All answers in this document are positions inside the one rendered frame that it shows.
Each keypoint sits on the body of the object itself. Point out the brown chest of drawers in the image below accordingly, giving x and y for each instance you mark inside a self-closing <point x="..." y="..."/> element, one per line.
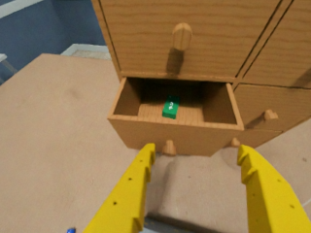
<point x="279" y="10"/>

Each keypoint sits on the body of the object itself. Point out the green 9v battery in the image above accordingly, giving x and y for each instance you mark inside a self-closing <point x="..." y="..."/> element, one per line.
<point x="171" y="106"/>

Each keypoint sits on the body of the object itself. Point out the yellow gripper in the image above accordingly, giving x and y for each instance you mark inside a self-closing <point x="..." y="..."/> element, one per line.
<point x="272" y="206"/>

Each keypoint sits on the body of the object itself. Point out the blue cylindrical battery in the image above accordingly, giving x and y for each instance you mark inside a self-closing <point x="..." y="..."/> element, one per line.
<point x="71" y="230"/>

